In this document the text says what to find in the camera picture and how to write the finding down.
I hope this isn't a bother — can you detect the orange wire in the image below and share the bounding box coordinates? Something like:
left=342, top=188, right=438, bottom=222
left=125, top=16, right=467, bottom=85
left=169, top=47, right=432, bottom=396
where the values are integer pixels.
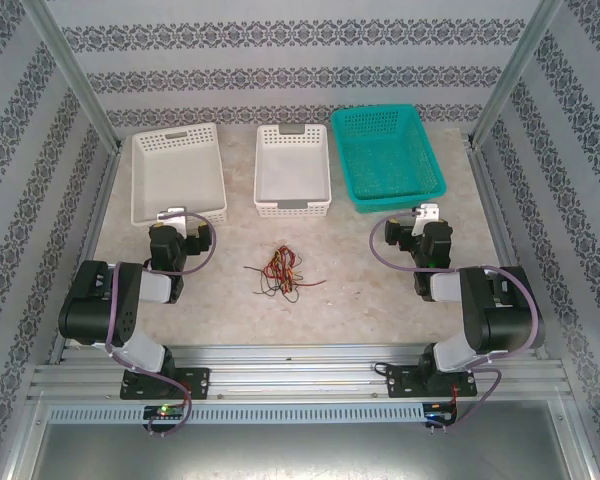
left=262, top=245, right=304, bottom=294

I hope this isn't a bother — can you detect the red wire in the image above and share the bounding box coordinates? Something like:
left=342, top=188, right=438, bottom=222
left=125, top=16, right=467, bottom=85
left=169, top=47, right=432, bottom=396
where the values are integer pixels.
left=259, top=243, right=327, bottom=296

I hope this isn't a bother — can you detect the teal plastic mesh basket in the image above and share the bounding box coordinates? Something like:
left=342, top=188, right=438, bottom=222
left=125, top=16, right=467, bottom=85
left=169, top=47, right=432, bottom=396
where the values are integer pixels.
left=329, top=103, right=449, bottom=215

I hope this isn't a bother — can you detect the large white plastic basket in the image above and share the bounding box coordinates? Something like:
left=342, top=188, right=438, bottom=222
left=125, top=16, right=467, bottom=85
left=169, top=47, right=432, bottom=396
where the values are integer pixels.
left=129, top=122, right=230, bottom=229

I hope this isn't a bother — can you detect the grey metal panel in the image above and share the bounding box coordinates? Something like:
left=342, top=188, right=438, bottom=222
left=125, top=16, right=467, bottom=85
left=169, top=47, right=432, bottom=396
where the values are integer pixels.
left=29, top=423, right=594, bottom=480

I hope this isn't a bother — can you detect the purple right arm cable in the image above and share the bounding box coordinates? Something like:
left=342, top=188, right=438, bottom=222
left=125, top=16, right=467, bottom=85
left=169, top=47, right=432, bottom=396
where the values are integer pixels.
left=369, top=209, right=544, bottom=431

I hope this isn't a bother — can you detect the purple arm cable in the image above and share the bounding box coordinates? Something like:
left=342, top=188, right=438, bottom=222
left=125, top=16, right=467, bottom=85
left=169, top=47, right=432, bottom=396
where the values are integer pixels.
left=369, top=209, right=544, bottom=431
left=104, top=212, right=217, bottom=439

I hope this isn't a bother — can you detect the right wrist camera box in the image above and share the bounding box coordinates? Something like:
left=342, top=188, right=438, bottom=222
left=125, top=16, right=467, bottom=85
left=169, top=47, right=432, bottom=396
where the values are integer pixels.
left=412, top=203, right=441, bottom=236

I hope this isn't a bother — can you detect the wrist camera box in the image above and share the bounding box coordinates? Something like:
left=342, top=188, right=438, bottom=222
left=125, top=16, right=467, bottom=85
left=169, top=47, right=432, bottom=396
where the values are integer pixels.
left=157, top=205, right=189, bottom=235
left=412, top=203, right=441, bottom=236

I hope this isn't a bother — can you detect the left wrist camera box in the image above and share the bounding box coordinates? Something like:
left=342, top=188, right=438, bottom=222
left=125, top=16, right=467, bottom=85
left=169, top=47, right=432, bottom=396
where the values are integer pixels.
left=157, top=205, right=189, bottom=235

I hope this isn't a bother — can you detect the aluminium table side rail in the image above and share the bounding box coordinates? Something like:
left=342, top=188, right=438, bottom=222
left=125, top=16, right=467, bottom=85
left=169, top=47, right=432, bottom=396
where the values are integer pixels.
left=49, top=149, right=124, bottom=364
left=469, top=144, right=549, bottom=361

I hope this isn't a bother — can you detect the small white grey-handled basket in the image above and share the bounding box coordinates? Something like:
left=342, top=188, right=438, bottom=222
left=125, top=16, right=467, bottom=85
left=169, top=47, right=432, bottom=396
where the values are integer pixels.
left=252, top=123, right=332, bottom=220

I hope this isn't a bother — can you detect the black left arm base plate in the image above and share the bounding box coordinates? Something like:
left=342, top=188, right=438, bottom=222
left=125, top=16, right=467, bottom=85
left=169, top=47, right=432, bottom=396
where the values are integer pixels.
left=119, top=367, right=211, bottom=401

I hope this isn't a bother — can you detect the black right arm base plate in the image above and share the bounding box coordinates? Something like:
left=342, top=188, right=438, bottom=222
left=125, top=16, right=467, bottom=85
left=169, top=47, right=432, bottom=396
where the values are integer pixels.
left=384, top=364, right=479, bottom=400

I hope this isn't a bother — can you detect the aluminium mounting rail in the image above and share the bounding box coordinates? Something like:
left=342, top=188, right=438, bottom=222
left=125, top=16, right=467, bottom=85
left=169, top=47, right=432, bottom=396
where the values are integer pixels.
left=27, top=344, right=574, bottom=401

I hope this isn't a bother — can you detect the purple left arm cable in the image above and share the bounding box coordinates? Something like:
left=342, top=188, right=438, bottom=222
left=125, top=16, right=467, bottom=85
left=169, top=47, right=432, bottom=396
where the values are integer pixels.
left=104, top=212, right=217, bottom=439

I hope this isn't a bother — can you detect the slotted grey cable duct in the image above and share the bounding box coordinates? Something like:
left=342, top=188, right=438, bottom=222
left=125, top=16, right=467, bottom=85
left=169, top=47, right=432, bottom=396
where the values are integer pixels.
left=47, top=403, right=426, bottom=425

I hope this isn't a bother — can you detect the aluminium frame post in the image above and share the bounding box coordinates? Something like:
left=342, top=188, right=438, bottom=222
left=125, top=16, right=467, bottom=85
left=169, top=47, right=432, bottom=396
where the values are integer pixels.
left=19, top=0, right=124, bottom=154
left=468, top=0, right=566, bottom=151

